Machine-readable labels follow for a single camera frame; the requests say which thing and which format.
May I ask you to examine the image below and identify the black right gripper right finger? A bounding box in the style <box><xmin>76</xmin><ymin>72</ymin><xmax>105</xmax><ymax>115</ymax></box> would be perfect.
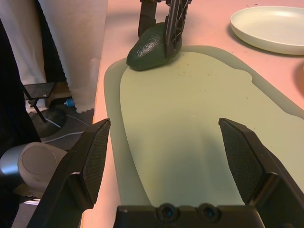
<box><xmin>218</xmin><ymin>117</ymin><xmax>304</xmax><ymax>228</ymax></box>

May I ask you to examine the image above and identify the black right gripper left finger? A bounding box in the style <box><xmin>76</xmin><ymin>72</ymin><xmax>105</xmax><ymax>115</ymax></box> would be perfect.
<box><xmin>27</xmin><ymin>118</ymin><xmax>112</xmax><ymax>228</ymax></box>

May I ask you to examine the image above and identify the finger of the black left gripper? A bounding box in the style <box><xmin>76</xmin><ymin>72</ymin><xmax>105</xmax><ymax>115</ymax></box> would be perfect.
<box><xmin>163</xmin><ymin>0</ymin><xmax>190</xmax><ymax>59</ymax></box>
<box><xmin>137</xmin><ymin>0</ymin><xmax>159</xmax><ymax>38</ymax></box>

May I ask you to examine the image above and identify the dark green avocado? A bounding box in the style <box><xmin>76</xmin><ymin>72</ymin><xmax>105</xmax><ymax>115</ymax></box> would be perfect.
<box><xmin>125</xmin><ymin>22</ymin><xmax>183</xmax><ymax>72</ymax></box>

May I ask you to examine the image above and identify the grey right robot leg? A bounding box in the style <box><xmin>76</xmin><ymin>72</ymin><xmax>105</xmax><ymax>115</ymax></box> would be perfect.
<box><xmin>0</xmin><ymin>142</ymin><xmax>71</xmax><ymax>199</ymax></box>

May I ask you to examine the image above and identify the white scalloped cloth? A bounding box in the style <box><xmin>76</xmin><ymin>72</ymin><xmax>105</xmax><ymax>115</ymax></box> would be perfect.
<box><xmin>0</xmin><ymin>0</ymin><xmax>109</xmax><ymax>114</ymax></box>

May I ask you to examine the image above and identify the brown wooden block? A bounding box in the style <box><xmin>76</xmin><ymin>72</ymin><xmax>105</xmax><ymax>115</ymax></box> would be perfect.
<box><xmin>45</xmin><ymin>82</ymin><xmax>73</xmax><ymax>109</ymax></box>

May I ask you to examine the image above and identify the tablet on tripod stand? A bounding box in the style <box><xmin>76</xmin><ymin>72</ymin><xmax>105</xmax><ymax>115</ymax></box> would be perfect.
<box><xmin>23</xmin><ymin>82</ymin><xmax>67</xmax><ymax>138</ymax></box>

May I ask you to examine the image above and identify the green cutting board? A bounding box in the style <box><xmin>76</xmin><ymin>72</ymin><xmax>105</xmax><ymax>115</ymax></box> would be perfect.
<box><xmin>80</xmin><ymin>45</ymin><xmax>304</xmax><ymax>228</ymax></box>

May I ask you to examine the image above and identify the pale green round plate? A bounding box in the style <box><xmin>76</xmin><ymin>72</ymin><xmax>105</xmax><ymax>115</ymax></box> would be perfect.
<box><xmin>229</xmin><ymin>6</ymin><xmax>304</xmax><ymax>56</ymax></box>

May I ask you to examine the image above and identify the white floor cable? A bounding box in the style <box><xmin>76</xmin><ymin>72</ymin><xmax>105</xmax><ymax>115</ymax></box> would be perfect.
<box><xmin>44</xmin><ymin>115</ymin><xmax>92</xmax><ymax>144</ymax></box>

